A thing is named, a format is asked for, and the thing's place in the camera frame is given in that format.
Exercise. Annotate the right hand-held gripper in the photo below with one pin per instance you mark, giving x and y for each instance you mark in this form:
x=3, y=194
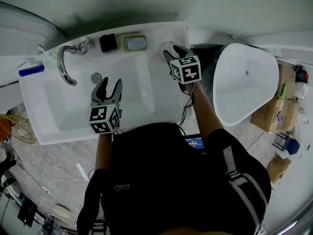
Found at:
x=187, y=70

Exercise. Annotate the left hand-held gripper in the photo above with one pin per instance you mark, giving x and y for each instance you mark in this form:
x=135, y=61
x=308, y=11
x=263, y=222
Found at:
x=104, y=117

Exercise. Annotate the clear patterned glass cup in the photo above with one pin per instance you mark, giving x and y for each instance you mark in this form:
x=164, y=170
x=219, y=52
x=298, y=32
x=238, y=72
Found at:
x=162, y=48

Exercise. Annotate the teal toothbrush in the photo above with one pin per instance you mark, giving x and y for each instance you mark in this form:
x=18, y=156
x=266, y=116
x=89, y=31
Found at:
x=41, y=48

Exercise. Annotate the person's left forearm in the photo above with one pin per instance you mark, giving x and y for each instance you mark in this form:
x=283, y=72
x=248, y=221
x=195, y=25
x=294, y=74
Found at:
x=104, y=153

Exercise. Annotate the person's right forearm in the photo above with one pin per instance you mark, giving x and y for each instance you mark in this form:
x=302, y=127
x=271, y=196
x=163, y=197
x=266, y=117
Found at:
x=205, y=111

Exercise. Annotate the metal sink drain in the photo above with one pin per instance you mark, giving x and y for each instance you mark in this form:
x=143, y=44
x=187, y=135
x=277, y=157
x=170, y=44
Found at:
x=96, y=77

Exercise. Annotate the white sink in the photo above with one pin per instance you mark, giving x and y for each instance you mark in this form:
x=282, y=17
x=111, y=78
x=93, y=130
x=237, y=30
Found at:
x=137, y=82

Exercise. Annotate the pale blue soap bar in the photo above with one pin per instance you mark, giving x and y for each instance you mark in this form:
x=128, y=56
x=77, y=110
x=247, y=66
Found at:
x=137, y=43

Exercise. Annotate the black soap dispenser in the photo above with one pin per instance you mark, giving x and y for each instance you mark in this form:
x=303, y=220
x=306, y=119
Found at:
x=108, y=43

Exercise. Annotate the green soap dish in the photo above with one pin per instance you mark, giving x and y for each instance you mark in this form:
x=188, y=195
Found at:
x=124, y=45

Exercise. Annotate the chrome faucet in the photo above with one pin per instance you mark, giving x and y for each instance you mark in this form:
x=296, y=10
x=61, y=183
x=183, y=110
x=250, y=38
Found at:
x=62, y=67

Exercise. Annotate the blue bottle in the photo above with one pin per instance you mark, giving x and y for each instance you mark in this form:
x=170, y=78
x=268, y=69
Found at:
x=31, y=70

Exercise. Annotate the black phone with lit screen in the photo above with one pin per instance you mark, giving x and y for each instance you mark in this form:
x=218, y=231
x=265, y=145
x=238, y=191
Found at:
x=194, y=143

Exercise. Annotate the black shirt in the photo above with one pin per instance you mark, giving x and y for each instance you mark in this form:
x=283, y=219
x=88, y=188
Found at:
x=166, y=180

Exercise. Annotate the white curved fixture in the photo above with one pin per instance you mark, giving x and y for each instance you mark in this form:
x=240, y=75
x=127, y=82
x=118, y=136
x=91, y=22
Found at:
x=281, y=43

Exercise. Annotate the orange seat cushion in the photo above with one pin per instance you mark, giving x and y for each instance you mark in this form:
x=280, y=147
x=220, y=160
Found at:
x=5, y=128

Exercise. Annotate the wide cardboard box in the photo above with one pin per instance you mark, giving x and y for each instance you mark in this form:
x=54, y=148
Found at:
x=271, y=114

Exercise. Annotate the green tool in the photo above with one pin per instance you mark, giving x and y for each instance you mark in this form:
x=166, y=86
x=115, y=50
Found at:
x=283, y=90

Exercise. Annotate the tall cardboard box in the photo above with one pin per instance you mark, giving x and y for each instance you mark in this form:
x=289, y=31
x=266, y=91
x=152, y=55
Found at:
x=288, y=77

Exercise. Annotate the white power adapter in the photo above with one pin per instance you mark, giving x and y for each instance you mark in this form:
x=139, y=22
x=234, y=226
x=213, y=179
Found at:
x=46, y=189

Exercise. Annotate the white round disc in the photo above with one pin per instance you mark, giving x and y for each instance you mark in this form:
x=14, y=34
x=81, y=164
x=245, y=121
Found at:
x=60, y=212

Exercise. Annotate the white paper roll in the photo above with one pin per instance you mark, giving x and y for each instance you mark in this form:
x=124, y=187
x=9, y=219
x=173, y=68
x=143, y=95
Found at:
x=301, y=90

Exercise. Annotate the black square device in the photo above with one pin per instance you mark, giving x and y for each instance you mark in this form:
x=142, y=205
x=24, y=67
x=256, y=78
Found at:
x=27, y=213

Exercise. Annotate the blue plastic container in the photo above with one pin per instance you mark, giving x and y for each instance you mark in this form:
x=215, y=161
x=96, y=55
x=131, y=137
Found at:
x=292, y=146

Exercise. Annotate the small cardboard box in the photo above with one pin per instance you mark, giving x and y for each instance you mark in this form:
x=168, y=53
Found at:
x=278, y=169

